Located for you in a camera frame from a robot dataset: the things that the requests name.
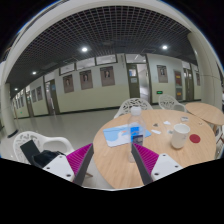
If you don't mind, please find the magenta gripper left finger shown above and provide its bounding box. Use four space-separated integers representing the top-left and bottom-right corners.
42 143 95 187

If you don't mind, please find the white chair behind table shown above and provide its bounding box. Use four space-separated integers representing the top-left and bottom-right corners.
115 98 152 118

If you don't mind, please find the framed portrait poster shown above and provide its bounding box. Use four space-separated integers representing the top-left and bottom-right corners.
100 66 115 86
63 75 74 93
80 70 93 90
157 65 168 83

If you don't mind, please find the black bag on chair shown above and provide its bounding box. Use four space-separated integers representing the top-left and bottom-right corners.
20 140 61 168

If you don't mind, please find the light blue table mat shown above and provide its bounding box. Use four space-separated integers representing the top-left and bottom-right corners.
103 124 151 147

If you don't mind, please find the white chair far right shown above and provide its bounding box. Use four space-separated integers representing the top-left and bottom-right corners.
158 94 186 112

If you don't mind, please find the clear plastic water bottle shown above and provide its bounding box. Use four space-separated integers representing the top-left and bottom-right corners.
127 106 147 164

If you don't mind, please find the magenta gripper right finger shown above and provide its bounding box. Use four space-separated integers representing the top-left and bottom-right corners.
130 142 184 186

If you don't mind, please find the round wooden table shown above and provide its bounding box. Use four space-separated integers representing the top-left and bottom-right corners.
93 109 216 189
185 102 224 126

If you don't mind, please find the small white card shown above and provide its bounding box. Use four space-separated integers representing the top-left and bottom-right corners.
181 116 189 121

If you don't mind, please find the white paper cup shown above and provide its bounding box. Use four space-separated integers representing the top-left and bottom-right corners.
171 123 190 149

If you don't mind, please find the white chair at left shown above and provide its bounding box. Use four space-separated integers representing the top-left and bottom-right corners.
13 131 74 164

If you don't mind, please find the open doorway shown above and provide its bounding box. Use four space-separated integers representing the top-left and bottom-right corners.
127 63 150 101

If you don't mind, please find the red round coaster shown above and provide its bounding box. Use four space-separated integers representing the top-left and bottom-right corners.
189 134 201 143

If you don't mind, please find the white paper scrap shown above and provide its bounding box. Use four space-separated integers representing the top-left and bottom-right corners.
151 129 161 135

